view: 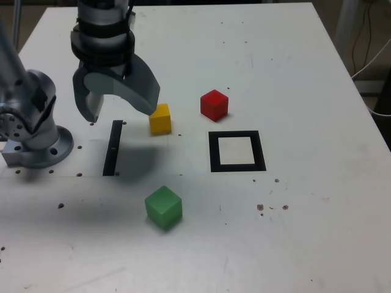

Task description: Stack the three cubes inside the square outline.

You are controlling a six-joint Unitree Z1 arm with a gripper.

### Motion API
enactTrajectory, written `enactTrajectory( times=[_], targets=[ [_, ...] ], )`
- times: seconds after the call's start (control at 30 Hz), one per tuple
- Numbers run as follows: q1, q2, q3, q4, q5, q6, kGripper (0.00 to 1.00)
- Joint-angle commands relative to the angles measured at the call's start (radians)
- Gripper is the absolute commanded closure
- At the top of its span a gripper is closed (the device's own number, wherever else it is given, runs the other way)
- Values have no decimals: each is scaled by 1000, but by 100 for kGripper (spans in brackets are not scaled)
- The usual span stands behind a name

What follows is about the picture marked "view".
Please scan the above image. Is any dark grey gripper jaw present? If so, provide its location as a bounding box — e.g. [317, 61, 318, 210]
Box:
[72, 62, 104, 123]

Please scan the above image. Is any yellow cube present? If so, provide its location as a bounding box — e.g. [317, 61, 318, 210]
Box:
[148, 103, 172, 136]

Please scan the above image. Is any white cable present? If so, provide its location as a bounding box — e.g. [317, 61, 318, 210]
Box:
[350, 38, 391, 81]

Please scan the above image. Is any green cube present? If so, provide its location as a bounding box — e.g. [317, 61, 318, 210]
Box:
[144, 185, 183, 231]

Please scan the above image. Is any black tape square outline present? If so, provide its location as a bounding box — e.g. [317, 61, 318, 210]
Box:
[208, 130, 267, 173]

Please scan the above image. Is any red cube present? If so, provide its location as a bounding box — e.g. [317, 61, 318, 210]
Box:
[200, 89, 230, 123]

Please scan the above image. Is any black tape strip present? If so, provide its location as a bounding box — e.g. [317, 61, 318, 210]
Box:
[102, 120, 123, 177]

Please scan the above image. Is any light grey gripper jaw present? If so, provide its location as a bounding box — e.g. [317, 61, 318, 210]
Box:
[84, 54, 161, 116]

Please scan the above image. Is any thin black cable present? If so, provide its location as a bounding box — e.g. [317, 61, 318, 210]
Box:
[351, 0, 373, 74]

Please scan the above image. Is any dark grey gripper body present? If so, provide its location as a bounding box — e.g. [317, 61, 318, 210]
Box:
[79, 56, 136, 79]

